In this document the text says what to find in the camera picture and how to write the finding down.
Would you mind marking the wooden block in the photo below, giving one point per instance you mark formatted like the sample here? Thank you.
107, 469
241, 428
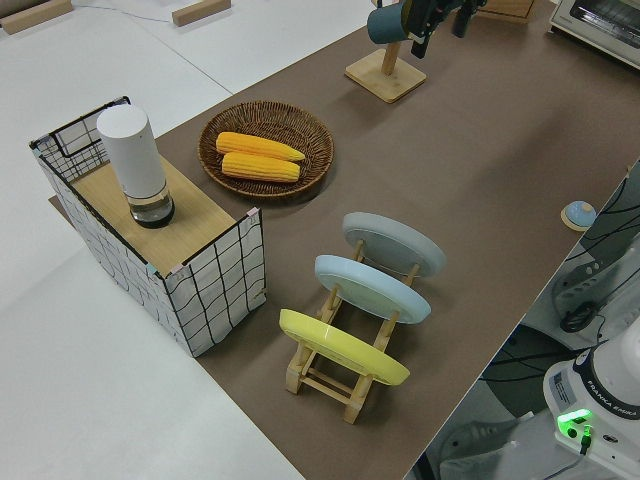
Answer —
200, 12
35, 15

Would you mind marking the gray plate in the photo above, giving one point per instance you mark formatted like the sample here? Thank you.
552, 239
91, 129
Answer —
395, 240

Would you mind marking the yellow plate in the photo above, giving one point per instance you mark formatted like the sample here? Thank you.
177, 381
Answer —
340, 345

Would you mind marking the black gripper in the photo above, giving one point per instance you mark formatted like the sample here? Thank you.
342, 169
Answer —
430, 10

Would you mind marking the wooden plate rack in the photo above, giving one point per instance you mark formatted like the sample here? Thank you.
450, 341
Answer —
325, 385

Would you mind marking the yellow corn cob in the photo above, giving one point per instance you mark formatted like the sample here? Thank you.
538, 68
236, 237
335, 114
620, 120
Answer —
255, 145
260, 167

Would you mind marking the brown wicker basket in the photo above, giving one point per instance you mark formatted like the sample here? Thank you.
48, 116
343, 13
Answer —
320, 145

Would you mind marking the blue service bell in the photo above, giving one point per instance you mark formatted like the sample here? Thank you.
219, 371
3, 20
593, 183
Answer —
579, 212

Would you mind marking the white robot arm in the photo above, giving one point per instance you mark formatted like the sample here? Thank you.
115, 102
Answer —
612, 380

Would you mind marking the wooden mug tree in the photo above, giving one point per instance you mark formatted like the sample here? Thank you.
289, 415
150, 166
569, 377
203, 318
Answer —
385, 75

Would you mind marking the dark teal mug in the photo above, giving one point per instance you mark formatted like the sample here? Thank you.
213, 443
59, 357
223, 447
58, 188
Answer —
387, 25

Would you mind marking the light blue plate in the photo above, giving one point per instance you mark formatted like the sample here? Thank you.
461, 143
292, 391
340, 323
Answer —
370, 285

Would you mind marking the white toaster oven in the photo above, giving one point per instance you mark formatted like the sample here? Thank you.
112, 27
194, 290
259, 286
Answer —
600, 25

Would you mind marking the white cylindrical bottle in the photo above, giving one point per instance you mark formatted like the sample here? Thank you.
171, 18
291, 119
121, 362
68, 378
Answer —
132, 155

